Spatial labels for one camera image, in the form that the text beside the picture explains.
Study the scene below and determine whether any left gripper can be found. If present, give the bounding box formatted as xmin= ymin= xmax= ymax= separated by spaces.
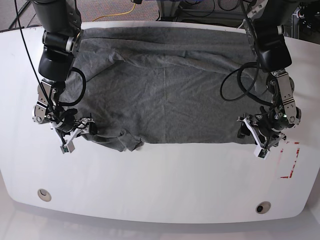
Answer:
xmin=237 ymin=113 xmax=286 ymax=150

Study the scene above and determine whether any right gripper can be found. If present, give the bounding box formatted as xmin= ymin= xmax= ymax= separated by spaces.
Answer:
xmin=51 ymin=114 xmax=98 ymax=146

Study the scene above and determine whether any grey t-shirt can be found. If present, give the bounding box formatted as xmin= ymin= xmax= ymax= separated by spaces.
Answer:
xmin=74 ymin=27 xmax=260 ymax=152

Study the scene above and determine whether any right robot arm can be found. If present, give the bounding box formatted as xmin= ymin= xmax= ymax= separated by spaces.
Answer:
xmin=27 ymin=0 xmax=98 ymax=153

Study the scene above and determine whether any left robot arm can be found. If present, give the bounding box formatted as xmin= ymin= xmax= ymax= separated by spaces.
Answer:
xmin=233 ymin=0 xmax=302 ymax=158

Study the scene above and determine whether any red tape rectangle marking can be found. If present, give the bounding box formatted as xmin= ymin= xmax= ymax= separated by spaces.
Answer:
xmin=277 ymin=141 xmax=300 ymax=179

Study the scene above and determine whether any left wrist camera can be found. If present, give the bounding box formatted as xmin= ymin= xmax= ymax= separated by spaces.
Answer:
xmin=253 ymin=145 xmax=270 ymax=159

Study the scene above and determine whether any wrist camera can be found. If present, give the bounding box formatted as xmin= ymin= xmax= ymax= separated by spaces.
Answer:
xmin=60 ymin=142 xmax=75 ymax=154
xmin=253 ymin=145 xmax=270 ymax=159

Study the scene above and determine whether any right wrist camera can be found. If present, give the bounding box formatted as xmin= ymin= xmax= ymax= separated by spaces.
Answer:
xmin=60 ymin=142 xmax=75 ymax=154

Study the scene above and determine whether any right table cable grommet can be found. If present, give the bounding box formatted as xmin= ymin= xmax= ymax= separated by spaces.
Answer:
xmin=255 ymin=201 xmax=271 ymax=215

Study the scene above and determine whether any table cable grommet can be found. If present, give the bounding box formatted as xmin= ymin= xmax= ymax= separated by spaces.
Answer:
xmin=255 ymin=201 xmax=271 ymax=215
xmin=37 ymin=189 xmax=52 ymax=202

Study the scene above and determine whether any left table cable grommet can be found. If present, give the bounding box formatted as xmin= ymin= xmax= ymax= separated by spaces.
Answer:
xmin=37 ymin=189 xmax=52 ymax=202

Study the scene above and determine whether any yellow cable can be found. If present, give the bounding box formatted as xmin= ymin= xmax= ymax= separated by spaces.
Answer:
xmin=92 ymin=3 xmax=136 ymax=23

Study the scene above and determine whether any aluminium frame stand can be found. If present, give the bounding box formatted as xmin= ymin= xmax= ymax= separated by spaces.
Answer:
xmin=156 ymin=0 xmax=181 ymax=22

